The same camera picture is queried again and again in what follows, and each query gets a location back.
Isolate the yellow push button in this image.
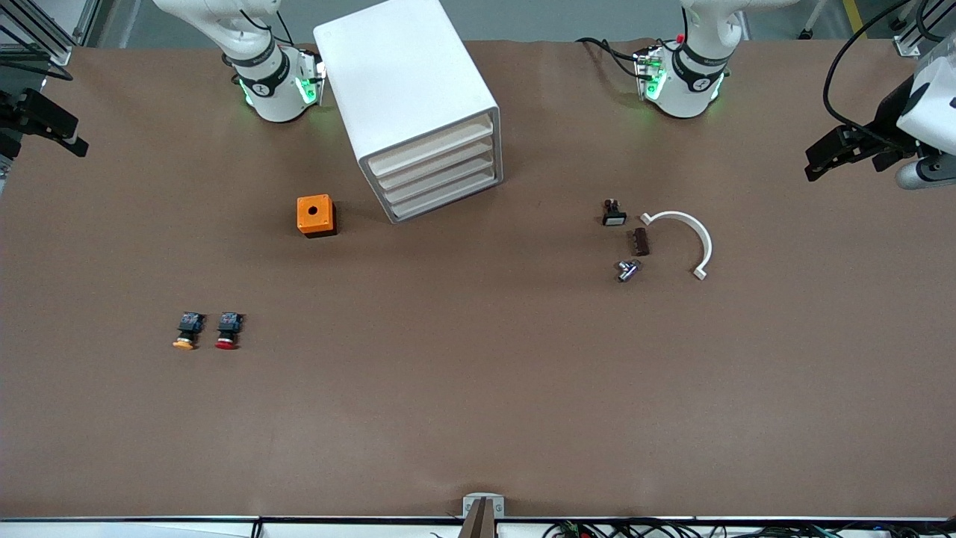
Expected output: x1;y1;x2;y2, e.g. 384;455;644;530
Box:
172;312;205;351

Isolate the red push button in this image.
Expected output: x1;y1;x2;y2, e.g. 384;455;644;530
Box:
214;312;246;351

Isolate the aluminium frame profile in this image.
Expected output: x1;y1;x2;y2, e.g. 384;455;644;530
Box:
0;0;102;68
893;0;956;59

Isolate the white curved plastic bracket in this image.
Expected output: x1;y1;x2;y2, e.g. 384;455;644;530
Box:
640;211;714;282

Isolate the metal base connector bracket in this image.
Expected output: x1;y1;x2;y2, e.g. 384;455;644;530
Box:
295;46;328;105
635;46;667;102

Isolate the orange button enclosure box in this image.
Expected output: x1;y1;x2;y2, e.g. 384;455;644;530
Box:
297;194;338;238

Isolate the black base cable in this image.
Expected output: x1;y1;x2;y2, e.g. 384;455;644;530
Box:
577;36;645;79

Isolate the white table edge rail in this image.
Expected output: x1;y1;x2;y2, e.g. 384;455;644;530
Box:
0;516;956;538

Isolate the black cable bundle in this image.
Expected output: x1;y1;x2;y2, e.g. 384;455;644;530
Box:
544;519;956;538

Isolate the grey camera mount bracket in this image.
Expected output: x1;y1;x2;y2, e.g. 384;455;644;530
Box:
462;493;506;538

